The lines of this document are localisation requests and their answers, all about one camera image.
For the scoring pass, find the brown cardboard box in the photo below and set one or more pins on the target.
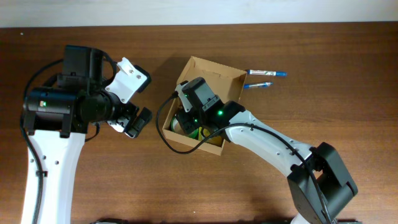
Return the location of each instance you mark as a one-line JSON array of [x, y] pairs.
[[226, 82]]

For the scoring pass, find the yellow sticky note pad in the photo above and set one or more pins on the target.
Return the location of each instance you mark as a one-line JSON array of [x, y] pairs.
[[204, 133]]

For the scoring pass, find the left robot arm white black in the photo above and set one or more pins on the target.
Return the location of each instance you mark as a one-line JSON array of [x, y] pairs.
[[91, 89]]

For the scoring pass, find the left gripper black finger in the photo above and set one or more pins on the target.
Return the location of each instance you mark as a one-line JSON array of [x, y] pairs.
[[144, 78], [136, 125]]

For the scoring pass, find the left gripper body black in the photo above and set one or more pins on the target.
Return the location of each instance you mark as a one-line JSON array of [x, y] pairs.
[[127, 111]]

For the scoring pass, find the blue ballpoint pen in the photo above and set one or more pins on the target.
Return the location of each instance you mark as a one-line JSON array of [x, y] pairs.
[[257, 85]]

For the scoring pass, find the green tape roll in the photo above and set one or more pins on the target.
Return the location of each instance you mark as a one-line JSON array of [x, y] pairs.
[[176, 128]]

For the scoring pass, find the blue white marker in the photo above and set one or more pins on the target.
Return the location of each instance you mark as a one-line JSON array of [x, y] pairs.
[[267, 73]]

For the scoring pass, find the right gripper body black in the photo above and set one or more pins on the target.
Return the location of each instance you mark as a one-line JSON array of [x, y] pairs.
[[189, 123]]

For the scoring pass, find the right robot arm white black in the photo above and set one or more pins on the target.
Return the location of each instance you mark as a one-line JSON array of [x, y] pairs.
[[320, 183]]

